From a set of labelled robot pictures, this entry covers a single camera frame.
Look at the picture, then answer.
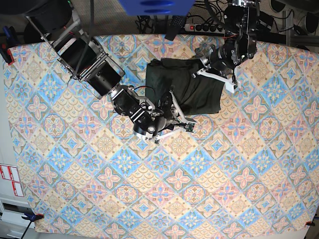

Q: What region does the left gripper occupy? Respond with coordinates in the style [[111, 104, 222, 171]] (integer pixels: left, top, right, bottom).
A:
[[192, 44, 241, 93]]

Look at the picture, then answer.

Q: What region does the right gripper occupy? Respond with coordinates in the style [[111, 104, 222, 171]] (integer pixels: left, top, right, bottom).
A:
[[152, 90, 196, 144]]

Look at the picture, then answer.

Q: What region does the dark green long-sleeve shirt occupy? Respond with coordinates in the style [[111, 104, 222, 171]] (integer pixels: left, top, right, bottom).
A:
[[146, 58, 224, 116]]

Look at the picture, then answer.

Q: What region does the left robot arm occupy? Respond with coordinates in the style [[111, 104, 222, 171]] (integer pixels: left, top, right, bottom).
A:
[[192, 0, 260, 93]]

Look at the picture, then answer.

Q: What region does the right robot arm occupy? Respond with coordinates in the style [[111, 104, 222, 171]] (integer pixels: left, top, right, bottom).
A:
[[25, 0, 196, 143]]

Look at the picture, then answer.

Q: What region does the black remote control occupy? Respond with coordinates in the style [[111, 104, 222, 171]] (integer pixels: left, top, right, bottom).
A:
[[164, 15, 186, 41]]

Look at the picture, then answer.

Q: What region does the patterned tile tablecloth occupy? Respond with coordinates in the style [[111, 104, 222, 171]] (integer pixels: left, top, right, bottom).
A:
[[0, 43, 319, 239]]

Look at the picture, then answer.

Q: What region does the blue plastic box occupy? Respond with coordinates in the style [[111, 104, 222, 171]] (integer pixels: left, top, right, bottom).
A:
[[119, 0, 195, 16]]

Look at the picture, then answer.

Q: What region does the red white sticker sheet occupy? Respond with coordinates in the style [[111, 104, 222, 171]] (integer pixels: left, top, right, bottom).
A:
[[0, 164, 24, 197]]

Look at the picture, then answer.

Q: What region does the left orange black clamp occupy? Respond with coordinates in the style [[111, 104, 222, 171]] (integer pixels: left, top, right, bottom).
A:
[[21, 213, 44, 222]]

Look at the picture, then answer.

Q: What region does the orange black clamp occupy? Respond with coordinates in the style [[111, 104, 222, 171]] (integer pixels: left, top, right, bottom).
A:
[[21, 213, 44, 222], [306, 222, 316, 227]]

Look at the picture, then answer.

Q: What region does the right orange black clamp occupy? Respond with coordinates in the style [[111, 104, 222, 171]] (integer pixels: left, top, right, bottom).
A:
[[306, 222, 316, 227]]

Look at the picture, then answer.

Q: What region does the upper left blue clamp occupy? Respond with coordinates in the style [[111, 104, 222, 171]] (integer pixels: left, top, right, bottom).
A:
[[0, 26, 16, 66]]

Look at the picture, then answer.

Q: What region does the white power strip red switch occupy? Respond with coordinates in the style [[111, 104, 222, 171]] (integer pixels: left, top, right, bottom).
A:
[[184, 23, 225, 34]]

